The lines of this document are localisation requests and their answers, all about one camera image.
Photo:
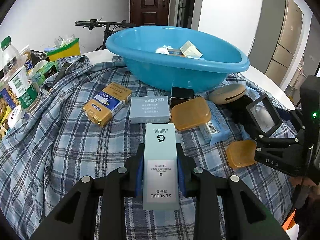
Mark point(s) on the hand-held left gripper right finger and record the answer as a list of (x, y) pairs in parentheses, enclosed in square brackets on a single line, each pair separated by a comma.
[(181, 180)]

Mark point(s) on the small blue box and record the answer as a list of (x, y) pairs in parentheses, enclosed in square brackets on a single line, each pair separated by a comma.
[(175, 52)]

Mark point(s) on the tall pale teal box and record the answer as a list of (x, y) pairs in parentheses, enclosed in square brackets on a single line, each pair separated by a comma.
[(160, 155)]

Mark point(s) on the beige oval case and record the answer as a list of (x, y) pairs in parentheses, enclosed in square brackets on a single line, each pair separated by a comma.
[(225, 93)]

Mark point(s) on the blue plastic basin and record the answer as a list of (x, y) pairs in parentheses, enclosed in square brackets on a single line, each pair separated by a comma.
[(150, 75)]

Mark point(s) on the black framed sliding door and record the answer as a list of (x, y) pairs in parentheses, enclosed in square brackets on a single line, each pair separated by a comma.
[(186, 10)]

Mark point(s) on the dark wooden door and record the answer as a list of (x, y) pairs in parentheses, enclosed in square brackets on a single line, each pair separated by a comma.
[(150, 5)]

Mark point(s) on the blue plaid shirt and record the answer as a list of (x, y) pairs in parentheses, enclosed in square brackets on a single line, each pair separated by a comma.
[(75, 142)]

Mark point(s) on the light blue wipes pack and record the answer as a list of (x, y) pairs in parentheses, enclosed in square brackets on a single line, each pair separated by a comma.
[(217, 122), (252, 93)]

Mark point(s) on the clear bottle with green cap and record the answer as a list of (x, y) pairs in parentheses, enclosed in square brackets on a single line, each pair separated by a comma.
[(20, 85)]

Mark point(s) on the cream cardboard box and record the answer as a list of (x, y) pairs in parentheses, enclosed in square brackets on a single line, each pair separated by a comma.
[(191, 50)]

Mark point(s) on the white green sachets bundle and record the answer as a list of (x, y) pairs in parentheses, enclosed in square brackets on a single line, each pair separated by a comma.
[(65, 40)]

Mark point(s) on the white round container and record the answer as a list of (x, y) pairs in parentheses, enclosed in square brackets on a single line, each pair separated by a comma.
[(162, 50)]

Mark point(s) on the black box with clear window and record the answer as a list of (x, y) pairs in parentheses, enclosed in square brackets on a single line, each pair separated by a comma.
[(262, 115)]

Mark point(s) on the yellow plastic bin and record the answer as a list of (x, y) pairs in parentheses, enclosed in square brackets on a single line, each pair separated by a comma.
[(67, 52)]

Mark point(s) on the small black box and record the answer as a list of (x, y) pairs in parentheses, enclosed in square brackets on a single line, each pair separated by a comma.
[(182, 93)]

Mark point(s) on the small amber plastic case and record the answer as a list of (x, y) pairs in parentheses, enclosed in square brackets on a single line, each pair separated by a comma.
[(240, 155)]

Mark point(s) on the champagne refrigerator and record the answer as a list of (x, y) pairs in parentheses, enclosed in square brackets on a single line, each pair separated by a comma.
[(280, 42)]

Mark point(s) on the black plastic bag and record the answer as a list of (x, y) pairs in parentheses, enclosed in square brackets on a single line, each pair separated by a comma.
[(37, 55)]

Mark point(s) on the large amber plastic case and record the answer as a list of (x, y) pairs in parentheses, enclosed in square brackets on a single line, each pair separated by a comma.
[(191, 113)]

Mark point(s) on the gold blue cigarette pack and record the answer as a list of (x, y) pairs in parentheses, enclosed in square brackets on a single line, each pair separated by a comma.
[(107, 105)]

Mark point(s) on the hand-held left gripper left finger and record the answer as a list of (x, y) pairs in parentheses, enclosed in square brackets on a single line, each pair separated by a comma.
[(139, 182)]

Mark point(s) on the black bicycle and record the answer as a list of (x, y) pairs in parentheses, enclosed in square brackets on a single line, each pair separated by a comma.
[(107, 33)]

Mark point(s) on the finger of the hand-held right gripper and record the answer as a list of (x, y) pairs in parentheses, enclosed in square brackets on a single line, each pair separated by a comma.
[(295, 118), (275, 142)]

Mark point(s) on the grey blue cardboard box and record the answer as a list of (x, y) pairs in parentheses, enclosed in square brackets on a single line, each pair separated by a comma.
[(150, 110)]

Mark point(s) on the person's right hand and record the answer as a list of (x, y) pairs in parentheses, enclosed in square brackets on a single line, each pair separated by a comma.
[(303, 182)]

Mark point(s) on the pile of snack packets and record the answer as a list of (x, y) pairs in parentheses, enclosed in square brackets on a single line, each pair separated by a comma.
[(7, 105)]

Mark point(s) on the hanging clothes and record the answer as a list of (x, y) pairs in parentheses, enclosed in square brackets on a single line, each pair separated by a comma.
[(300, 67)]

